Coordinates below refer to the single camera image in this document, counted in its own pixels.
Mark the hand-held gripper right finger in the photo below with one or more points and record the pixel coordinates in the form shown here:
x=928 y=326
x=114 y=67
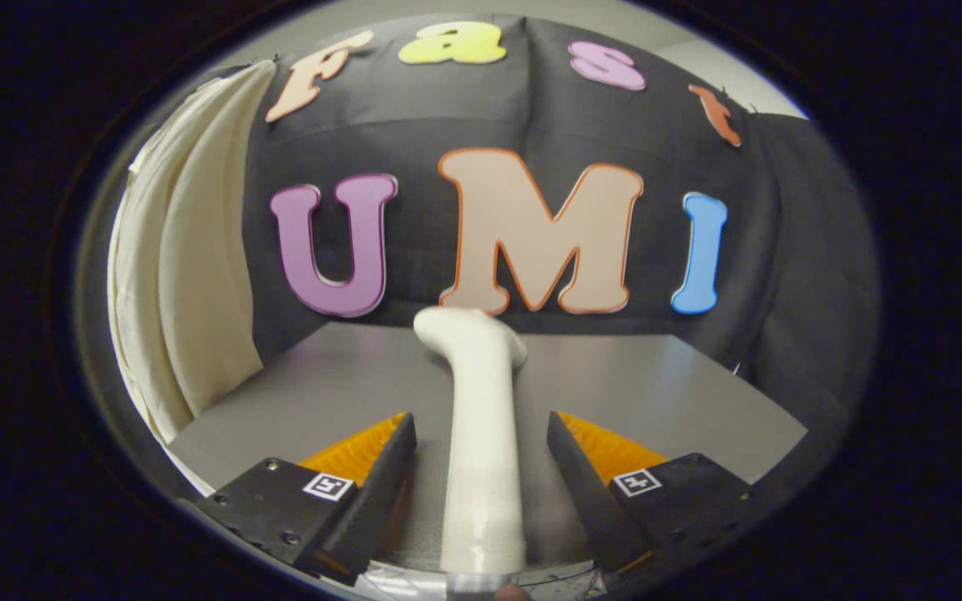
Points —
x=585 y=492

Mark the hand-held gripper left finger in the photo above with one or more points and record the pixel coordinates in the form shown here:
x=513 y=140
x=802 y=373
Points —
x=381 y=488

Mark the white garment steamer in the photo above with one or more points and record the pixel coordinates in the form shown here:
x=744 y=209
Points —
x=481 y=434

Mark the cream button shirt clothes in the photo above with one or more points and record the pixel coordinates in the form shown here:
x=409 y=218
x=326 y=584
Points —
x=197 y=275

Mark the white cabinet with grey top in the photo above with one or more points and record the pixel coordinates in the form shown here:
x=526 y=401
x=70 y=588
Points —
x=656 y=392

